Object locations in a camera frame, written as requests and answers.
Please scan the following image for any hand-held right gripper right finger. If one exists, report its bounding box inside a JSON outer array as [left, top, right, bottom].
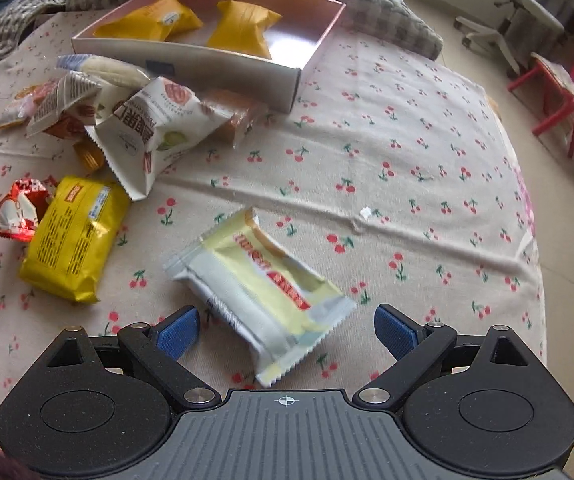
[[356, 304, 539, 411]]

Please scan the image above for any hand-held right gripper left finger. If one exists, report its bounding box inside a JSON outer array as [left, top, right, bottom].
[[31, 305, 222, 411]]

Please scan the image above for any pale yellow white snack packet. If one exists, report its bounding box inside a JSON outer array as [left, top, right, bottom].
[[162, 206, 359, 388]]

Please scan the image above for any glossy yellow snack packet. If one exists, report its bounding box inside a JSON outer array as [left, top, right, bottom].
[[19, 175, 132, 305]]

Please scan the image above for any large white nut-print snack packet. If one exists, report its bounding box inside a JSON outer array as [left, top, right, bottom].
[[84, 76, 230, 202]]

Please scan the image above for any red white snack packet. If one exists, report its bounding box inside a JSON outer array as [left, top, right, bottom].
[[0, 176, 60, 243]]

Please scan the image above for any white text-printed snack packet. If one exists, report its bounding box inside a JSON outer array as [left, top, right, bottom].
[[26, 71, 102, 140]]

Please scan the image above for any pink cardboard box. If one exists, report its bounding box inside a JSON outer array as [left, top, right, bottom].
[[71, 0, 346, 114]]

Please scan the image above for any orange yellow snack packet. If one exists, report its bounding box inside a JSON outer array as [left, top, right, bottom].
[[92, 0, 204, 41], [207, 0, 284, 61]]

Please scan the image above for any cherry print bed sheet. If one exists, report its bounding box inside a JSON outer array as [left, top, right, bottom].
[[0, 10, 548, 411]]

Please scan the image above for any small gold wrapped snack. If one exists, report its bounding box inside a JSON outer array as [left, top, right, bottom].
[[73, 139, 106, 170]]

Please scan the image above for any brown caramel snack packet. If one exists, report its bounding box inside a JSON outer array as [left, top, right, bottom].
[[199, 89, 269, 148]]

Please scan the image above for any blue white rice cracker packet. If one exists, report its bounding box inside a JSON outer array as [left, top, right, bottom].
[[56, 54, 152, 88]]

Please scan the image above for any small pink orange snack packet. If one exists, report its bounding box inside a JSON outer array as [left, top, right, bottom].
[[0, 84, 48, 132]]

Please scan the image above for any red stool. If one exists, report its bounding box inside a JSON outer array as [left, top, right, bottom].
[[507, 52, 574, 158]]

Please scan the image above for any beige folded cloth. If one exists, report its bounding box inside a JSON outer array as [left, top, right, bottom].
[[532, 52, 574, 106]]

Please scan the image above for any grey checked pillow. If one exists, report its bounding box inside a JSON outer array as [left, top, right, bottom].
[[0, 0, 444, 81]]

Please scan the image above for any grey office chair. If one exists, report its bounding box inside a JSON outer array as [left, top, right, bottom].
[[454, 0, 568, 78]]

